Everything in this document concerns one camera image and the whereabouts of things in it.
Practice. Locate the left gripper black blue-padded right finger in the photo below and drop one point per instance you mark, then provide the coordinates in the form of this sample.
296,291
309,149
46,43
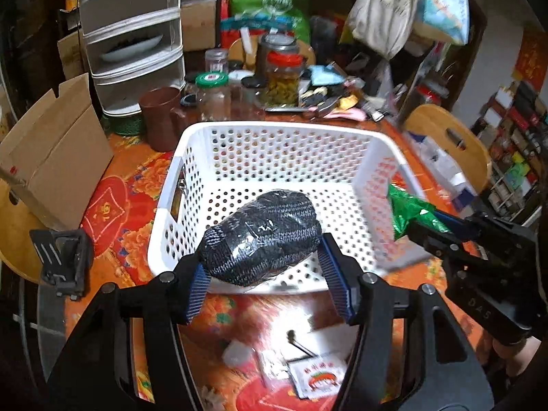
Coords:
440,370

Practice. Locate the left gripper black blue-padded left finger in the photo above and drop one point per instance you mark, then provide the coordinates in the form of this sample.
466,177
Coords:
95,369

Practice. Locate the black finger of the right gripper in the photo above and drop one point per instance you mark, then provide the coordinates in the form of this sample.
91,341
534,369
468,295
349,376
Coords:
444,245

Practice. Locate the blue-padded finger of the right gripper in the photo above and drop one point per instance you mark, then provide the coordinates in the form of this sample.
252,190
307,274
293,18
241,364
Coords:
457,226

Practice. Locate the green foil snack bag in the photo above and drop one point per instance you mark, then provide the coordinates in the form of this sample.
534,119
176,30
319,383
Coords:
407,209

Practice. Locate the tomato print snack packet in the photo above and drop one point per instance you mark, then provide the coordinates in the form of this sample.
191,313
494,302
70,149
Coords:
318,377

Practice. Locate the dark knitted item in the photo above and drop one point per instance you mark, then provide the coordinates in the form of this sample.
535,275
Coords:
277,230

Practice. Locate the white soft ball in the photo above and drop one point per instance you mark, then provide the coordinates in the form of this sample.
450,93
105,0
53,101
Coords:
237,354

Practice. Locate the person's hand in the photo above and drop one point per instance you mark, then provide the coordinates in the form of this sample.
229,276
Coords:
517,357

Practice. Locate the wooden chair right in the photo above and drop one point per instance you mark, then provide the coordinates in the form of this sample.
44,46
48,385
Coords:
456,139

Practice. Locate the wooden chair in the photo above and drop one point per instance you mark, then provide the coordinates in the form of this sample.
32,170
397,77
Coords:
17,250
456,139

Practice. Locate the shelf with boxes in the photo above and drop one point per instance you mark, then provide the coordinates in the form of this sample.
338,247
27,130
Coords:
512,126

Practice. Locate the white perforated plastic basket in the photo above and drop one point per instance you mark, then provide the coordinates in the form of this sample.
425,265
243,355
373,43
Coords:
345,172

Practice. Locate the wooden chair left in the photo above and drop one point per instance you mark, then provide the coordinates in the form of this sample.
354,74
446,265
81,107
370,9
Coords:
17,250

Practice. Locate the beige canvas tote bag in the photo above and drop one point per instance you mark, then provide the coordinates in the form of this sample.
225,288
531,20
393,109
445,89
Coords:
382,25

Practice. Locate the blue printed tote bag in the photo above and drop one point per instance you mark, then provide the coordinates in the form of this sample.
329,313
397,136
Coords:
445,21

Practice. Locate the red-lid pickle jar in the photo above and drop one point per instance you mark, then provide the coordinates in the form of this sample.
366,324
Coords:
283,72

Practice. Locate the brown cardboard box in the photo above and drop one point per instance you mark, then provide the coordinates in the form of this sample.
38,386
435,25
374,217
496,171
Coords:
55,155

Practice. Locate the green-lid glass jar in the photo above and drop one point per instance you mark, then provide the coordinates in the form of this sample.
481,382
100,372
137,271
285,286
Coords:
214,96

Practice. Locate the grey tiered storage rack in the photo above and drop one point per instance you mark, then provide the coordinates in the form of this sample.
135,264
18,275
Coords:
132,47

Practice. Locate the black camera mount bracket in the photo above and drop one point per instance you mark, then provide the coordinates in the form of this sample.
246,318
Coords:
66,258

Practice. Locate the red wall scroll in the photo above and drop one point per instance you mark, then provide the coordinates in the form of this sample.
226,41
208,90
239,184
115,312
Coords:
531,64

